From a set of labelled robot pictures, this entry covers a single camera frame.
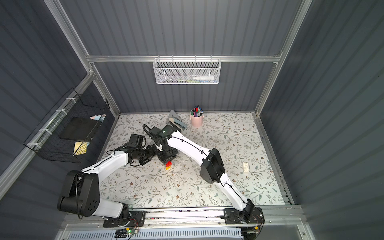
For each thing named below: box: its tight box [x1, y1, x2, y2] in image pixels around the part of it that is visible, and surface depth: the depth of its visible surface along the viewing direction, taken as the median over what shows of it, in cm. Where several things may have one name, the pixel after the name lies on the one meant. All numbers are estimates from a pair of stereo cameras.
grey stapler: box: [166, 110, 187, 131], surface depth 117 cm
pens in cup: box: [190, 105, 204, 117], surface depth 107 cm
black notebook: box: [58, 116, 101, 142], surface depth 76 cm
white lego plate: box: [243, 162, 249, 173], surface depth 91 cm
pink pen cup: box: [189, 109, 205, 127], surface depth 108 cm
